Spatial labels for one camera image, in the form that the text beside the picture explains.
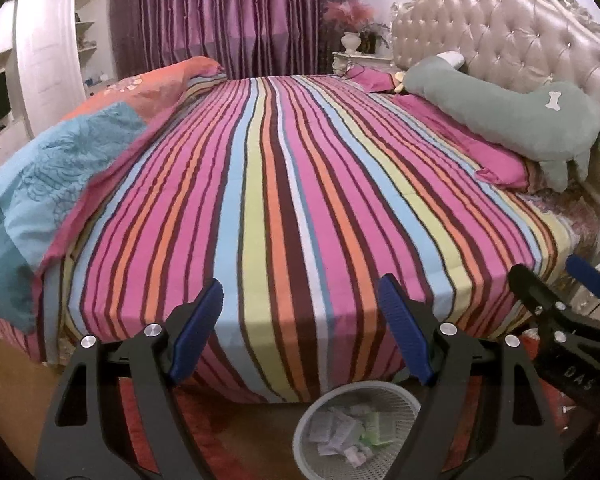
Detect purple curtain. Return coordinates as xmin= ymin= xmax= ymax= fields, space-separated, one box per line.
xmin=109 ymin=0 xmax=358 ymax=81

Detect large pink pillow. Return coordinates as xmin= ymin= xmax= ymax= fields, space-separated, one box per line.
xmin=390 ymin=92 xmax=533 ymax=191

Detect dark potted flowers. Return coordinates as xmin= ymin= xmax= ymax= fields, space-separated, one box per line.
xmin=357 ymin=22 xmax=392 ymax=54

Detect tufted beige headboard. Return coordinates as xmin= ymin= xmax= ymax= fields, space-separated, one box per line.
xmin=390 ymin=0 xmax=600 ymax=211

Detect striped bed sheet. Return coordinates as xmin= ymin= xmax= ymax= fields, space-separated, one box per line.
xmin=0 ymin=74 xmax=573 ymax=403

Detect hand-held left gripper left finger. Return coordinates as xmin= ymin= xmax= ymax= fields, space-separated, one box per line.
xmin=35 ymin=278 xmax=224 ymax=480

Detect orange and teal quilt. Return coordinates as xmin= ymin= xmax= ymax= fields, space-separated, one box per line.
xmin=0 ymin=56 xmax=227 ymax=333

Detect green plush pillow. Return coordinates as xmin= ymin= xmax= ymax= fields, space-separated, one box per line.
xmin=402 ymin=51 xmax=600 ymax=193

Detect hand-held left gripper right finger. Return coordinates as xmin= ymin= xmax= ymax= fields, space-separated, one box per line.
xmin=378 ymin=273 xmax=566 ymax=480

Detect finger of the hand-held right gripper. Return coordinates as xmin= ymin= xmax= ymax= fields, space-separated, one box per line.
xmin=566 ymin=254 xmax=600 ymax=318
xmin=509 ymin=263 xmax=561 ymax=321

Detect floral patterned mattress cover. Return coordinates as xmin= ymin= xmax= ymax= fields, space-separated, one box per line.
xmin=520 ymin=180 xmax=600 ymax=271

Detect red shaggy rug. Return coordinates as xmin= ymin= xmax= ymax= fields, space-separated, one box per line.
xmin=115 ymin=340 xmax=571 ymax=480

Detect white wardrobe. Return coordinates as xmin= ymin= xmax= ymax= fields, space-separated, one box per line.
xmin=12 ymin=0 xmax=116 ymax=138

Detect small pink pillow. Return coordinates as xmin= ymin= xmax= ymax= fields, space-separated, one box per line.
xmin=347 ymin=66 xmax=406 ymax=93

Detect white plastic mesh basket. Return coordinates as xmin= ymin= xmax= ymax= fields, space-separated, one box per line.
xmin=292 ymin=381 xmax=422 ymax=480

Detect white television cabinet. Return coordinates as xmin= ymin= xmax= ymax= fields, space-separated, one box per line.
xmin=0 ymin=0 xmax=31 ymax=181

